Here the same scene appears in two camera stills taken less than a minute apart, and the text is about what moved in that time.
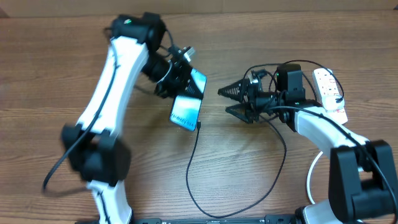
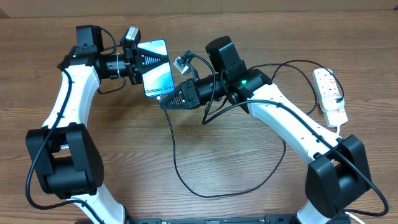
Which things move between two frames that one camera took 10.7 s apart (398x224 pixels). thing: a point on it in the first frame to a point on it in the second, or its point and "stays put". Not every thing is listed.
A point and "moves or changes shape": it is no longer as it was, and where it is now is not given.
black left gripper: x=183 y=68 to x=135 y=60
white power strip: x=327 y=84 stays put
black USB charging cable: x=275 y=126 to x=284 y=137
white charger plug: x=330 y=104 stays put
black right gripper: x=245 y=86 to x=193 y=98
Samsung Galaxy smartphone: x=185 y=109 moves or changes shape
